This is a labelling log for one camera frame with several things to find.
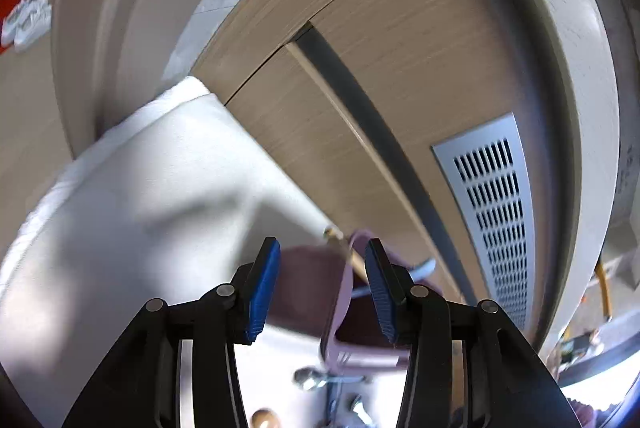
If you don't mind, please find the white sneaker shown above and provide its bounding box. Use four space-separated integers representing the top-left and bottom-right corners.
14 8 54 54
1 0 51 36

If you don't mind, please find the spoon with white ball handle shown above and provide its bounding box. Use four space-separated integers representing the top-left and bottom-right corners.
292 367 331 391

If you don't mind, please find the wooden cabinet front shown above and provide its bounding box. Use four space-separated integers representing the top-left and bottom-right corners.
190 0 571 344

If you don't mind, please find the grey stone countertop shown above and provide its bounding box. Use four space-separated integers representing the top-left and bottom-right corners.
450 0 621 349

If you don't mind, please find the wooden wall column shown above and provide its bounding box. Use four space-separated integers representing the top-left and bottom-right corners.
50 0 331 159

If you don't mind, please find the wooden chopstick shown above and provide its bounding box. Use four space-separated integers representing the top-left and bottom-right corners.
325 228 368 283

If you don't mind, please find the long grey vent grille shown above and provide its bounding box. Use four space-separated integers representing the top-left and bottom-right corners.
432 112 537 334

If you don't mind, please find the black frying pan yellow handle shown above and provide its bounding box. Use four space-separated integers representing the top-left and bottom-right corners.
595 258 616 323

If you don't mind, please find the purple plastic utensil bin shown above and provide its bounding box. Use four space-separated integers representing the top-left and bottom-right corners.
267 230 448 371

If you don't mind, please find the white tablecloth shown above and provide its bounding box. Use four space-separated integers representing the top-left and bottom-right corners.
0 75 416 428

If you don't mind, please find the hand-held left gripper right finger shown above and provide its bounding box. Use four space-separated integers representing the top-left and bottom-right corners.
364 238 583 428

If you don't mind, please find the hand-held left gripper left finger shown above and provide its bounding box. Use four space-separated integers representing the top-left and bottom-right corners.
60 236 282 428

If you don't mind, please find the wooden spoon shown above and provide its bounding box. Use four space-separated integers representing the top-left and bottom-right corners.
250 409 281 428

